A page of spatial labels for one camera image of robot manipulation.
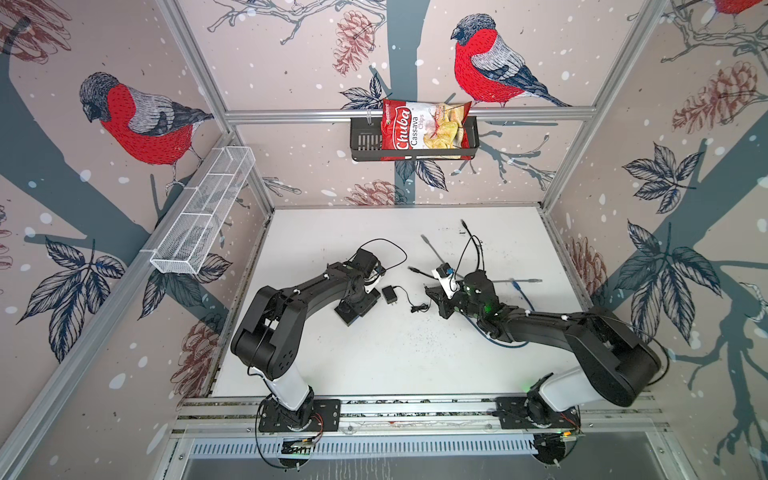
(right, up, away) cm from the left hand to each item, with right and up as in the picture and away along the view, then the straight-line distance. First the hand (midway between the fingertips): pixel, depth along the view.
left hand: (359, 299), depth 91 cm
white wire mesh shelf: (-40, +18, -20) cm, 49 cm away
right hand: (+20, +2, -4) cm, 21 cm away
